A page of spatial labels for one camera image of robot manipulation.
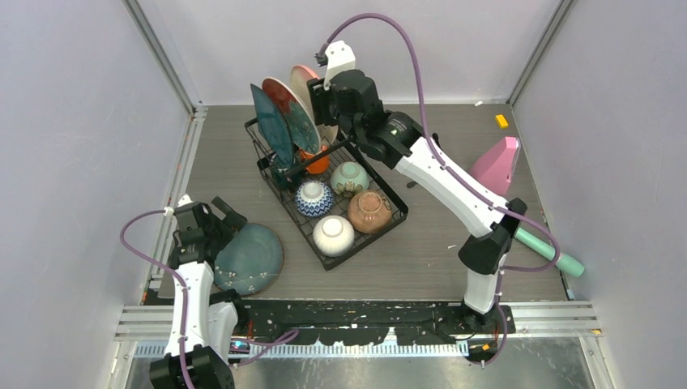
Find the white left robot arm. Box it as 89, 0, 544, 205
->
149, 194, 249, 388

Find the black wire dish rack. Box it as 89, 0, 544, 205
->
245, 119, 408, 271

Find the red round plate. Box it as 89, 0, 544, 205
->
262, 77, 322, 155

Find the teal square plate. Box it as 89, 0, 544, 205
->
250, 84, 296, 171

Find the brown striped bowl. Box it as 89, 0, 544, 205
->
348, 190, 392, 234

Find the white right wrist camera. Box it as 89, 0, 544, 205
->
315, 41, 356, 91

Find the white blue-rimmed bowl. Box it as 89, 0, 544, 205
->
313, 216, 355, 258

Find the red patterned bowl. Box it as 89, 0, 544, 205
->
295, 180, 335, 218

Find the yellow small block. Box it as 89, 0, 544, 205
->
495, 114, 509, 129

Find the mint green microphone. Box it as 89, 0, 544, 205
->
515, 228, 585, 277

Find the light green bowl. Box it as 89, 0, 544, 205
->
330, 161, 370, 199

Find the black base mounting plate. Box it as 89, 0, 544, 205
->
235, 300, 515, 346

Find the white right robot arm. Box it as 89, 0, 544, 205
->
306, 70, 527, 333

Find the pink wedge object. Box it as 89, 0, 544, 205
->
468, 136, 520, 196

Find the orange mug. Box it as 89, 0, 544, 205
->
299, 144, 330, 175

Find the dark blue-green round plate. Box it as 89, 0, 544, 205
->
214, 224, 284, 297

